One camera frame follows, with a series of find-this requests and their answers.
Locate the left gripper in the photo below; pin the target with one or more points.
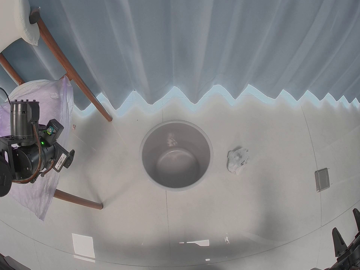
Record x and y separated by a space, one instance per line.
28 162

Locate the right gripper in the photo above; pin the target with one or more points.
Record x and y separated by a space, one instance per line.
353 252

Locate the purple plastic bag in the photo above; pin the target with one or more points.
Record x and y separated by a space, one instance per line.
56 108

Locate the white trash bin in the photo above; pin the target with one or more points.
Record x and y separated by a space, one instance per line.
152 156

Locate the white paper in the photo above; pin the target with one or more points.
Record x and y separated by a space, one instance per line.
237 160

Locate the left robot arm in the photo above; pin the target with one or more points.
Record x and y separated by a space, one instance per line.
22 119

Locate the blue-green curtain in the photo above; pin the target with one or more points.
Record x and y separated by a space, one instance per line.
42 63

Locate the wooden chair with cream cushions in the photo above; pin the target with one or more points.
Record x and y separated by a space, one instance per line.
14 15

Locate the white curtain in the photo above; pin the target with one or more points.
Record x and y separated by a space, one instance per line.
197 38

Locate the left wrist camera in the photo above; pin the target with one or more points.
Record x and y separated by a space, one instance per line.
54 129

